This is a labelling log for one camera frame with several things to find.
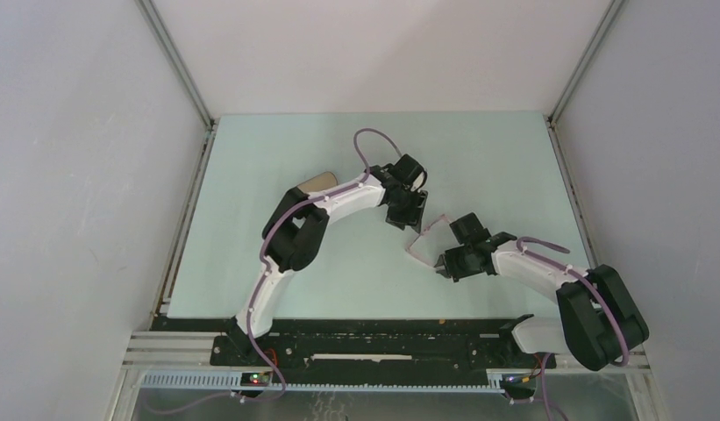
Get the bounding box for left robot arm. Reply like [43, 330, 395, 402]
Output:
[231, 154, 428, 366]

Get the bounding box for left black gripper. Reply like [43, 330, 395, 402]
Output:
[386, 187, 428, 234]

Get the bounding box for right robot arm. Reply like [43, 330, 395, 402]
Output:
[433, 213, 650, 371]

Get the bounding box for black glasses case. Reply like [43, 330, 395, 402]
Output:
[296, 171, 339, 194]

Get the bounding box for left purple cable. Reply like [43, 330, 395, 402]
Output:
[243, 127, 404, 402]

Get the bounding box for pink transparent sunglasses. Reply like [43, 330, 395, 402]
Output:
[404, 214, 454, 270]

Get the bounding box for grey cable duct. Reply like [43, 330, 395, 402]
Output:
[139, 370, 504, 394]

